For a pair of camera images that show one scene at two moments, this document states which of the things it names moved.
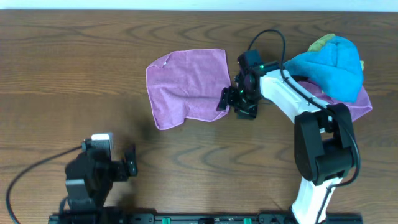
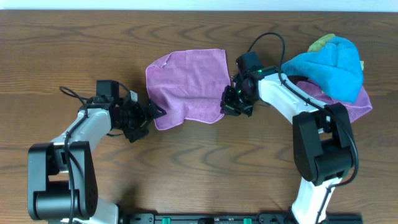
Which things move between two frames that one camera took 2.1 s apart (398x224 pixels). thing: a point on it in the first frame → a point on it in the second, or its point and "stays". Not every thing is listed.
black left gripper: [125, 168] → [142, 117]
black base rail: [201, 218] stays
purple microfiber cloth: [188, 83] stays
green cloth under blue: [316, 45] stays
